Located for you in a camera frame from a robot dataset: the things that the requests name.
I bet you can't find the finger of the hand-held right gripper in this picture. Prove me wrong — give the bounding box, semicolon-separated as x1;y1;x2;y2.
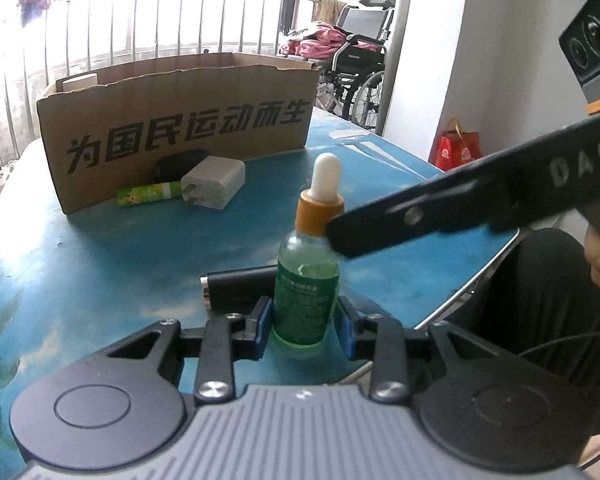
325;169;502;262

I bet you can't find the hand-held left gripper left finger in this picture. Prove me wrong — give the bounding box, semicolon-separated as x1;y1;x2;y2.
105;296;274;404

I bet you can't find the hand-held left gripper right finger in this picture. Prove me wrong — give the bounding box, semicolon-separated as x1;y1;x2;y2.
337;296;519;404

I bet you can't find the black tube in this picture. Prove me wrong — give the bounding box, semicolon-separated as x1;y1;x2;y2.
200;265;281;316

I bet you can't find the green glass dropper bottle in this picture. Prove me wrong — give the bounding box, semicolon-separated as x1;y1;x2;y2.
271;152;346;348

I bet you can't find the white power adapter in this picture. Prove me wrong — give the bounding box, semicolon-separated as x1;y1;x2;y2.
180;155;247;211

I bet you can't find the yellow green tube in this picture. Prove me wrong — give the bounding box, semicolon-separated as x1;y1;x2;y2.
117;181;183;207

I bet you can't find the brown cardboard box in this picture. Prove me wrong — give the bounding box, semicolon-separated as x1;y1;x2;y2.
36;51;321;216

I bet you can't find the red gift bag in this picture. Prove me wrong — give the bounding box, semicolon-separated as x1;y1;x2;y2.
434;119;482;171

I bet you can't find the black wheelchair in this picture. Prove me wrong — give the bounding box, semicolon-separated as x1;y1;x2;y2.
320;0;398;133

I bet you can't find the pink clothes pile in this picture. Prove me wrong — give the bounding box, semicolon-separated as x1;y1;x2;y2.
279;21;353;58

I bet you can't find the yellow hanging towel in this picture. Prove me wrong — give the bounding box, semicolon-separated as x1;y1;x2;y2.
314;0;348;23

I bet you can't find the metal balcony railing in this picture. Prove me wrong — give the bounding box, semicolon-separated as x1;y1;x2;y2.
0;0;326;181

